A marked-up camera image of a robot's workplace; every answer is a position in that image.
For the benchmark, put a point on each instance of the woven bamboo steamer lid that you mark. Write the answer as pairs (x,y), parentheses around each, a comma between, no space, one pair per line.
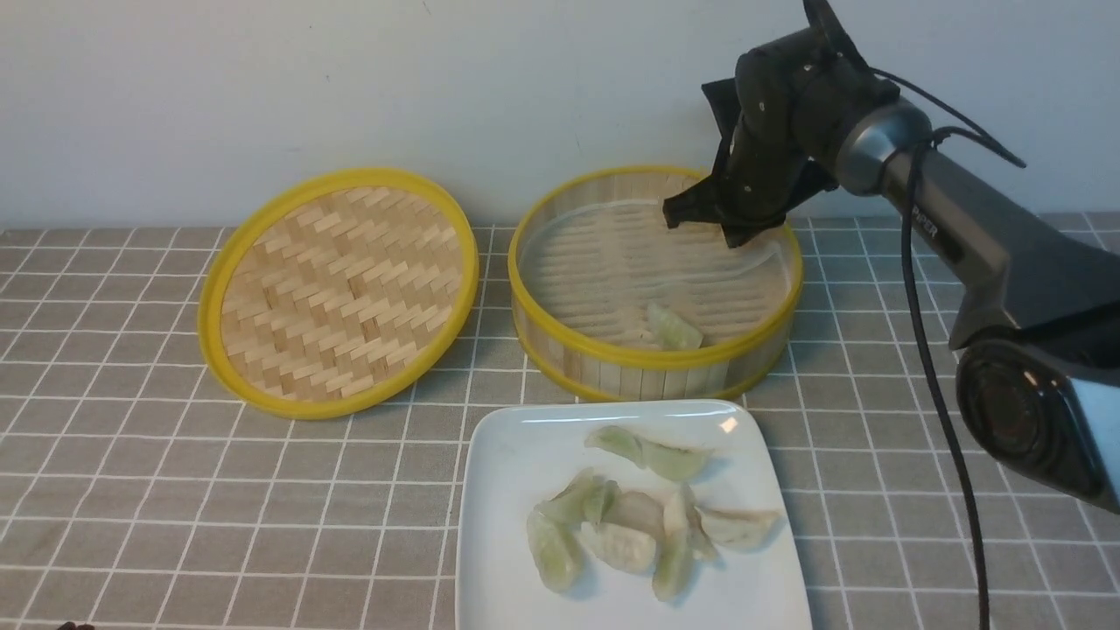
(339,294)

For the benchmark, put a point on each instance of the grey checked tablecloth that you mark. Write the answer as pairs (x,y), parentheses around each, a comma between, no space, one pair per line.
(136,492)

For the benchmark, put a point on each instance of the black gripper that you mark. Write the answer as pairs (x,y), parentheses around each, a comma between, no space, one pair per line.
(800,96)

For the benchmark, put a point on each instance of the pale green dumpling right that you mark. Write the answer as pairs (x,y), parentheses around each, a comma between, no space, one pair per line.
(743,530)

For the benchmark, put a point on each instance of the yellow rimmed bamboo steamer basket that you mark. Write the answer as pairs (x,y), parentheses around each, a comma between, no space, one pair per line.
(587,260)

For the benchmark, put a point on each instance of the green dumpling lower centre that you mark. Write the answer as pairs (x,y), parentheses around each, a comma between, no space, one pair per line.
(674,566)

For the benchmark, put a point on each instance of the green dumpling plate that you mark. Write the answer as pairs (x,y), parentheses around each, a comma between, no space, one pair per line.
(673,463)
(559,560)

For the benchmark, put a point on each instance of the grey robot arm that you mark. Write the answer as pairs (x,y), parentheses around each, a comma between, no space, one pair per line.
(1036,384)

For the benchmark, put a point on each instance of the green dumpling top plate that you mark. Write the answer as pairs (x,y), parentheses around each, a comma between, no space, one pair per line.
(673,463)

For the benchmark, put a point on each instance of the pale dumpling plate edge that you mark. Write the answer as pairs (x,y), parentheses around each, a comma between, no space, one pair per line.
(680,516)

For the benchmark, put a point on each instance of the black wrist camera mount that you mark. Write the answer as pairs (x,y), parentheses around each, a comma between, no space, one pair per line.
(723,100)

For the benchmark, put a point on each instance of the green dumpling upper centre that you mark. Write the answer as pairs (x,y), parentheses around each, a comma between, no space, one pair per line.
(588,498)

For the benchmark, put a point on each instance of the green dumpling in steamer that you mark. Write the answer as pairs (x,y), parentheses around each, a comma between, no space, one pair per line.
(671,332)

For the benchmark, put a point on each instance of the white dumpling centre plate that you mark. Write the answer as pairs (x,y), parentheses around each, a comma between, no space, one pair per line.
(629,537)

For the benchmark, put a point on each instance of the green dumpling left plate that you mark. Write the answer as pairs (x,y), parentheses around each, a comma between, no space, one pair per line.
(559,560)

